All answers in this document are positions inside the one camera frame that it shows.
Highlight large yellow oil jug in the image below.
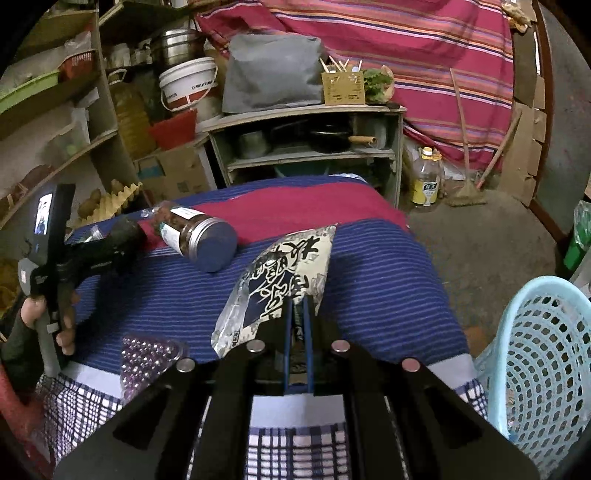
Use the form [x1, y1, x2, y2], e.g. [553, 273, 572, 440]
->
[107, 69, 155, 160]

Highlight brown framed door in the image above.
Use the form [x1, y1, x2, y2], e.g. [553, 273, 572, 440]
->
[531, 0, 591, 241]

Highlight printed cardboard box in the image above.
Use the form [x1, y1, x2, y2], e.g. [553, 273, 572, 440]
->
[133, 145, 218, 201]

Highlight small metal pot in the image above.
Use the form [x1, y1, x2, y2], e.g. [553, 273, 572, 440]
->
[238, 130, 272, 160]

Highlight small red basket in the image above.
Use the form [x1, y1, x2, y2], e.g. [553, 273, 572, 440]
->
[58, 51, 98, 81]

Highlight black and white printed bag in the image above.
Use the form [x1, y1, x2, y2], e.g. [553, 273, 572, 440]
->
[211, 224, 339, 358]

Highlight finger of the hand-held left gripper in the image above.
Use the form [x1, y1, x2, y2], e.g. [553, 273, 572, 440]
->
[108, 217, 148, 271]

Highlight red box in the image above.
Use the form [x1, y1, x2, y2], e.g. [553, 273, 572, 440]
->
[148, 111, 199, 151]

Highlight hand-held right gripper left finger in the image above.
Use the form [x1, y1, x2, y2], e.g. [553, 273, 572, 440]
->
[53, 298, 296, 480]

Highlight cardboard egg tray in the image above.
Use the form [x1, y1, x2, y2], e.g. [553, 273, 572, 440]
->
[76, 181, 144, 227]

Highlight black wok with wooden handle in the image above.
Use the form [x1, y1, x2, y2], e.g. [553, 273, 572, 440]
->
[308, 124, 378, 153]

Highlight clear jar with grey lid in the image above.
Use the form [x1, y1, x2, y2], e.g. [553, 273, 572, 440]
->
[141, 200, 238, 273]

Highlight wooden chopstick holder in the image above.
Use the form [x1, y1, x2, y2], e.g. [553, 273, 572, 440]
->
[320, 56, 368, 106]

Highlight green bin with plastic bag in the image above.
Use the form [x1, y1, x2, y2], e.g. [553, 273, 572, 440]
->
[563, 200, 591, 273]

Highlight white plastic bucket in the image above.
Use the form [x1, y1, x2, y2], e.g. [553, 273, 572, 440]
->
[158, 56, 219, 112]

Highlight green plastic tray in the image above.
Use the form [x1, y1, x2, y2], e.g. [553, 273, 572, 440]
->
[0, 69, 61, 114]

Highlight grey wooden shelf unit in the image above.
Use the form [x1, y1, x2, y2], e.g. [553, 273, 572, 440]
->
[203, 104, 408, 208]

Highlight large metal pot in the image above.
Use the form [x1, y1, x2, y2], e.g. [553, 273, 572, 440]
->
[150, 28, 204, 68]

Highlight red striped curtain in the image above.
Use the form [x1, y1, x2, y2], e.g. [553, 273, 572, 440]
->
[194, 0, 515, 174]

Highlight person's left hand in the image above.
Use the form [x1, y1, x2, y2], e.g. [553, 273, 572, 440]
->
[18, 293, 79, 356]

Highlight person's left forearm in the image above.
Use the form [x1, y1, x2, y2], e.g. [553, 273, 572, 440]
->
[0, 314, 47, 393]

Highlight tall wooden shelving unit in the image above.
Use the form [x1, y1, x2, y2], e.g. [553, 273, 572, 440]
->
[0, 0, 144, 232]

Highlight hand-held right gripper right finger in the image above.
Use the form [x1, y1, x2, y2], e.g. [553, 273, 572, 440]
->
[302, 298, 541, 480]

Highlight cardboard sheets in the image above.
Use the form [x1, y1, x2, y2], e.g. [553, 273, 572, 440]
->
[501, 18, 548, 206]

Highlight straw broom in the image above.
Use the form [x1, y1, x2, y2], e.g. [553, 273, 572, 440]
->
[445, 68, 488, 207]

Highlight grey fabric bag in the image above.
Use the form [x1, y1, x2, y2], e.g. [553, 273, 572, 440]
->
[222, 33, 326, 114]

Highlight light blue plastic basket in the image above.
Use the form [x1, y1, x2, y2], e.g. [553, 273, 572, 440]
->
[473, 276, 591, 478]

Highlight red-brown wooden stick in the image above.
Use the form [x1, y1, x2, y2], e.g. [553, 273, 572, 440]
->
[475, 117, 520, 190]

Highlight blue and red striped blanket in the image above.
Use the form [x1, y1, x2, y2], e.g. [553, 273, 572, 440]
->
[65, 175, 472, 370]

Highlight oil bottle with yellow cap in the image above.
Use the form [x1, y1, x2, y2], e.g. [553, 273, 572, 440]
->
[411, 147, 445, 208]

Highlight green leafy vegetable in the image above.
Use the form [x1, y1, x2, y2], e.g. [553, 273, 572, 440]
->
[362, 67, 395, 103]

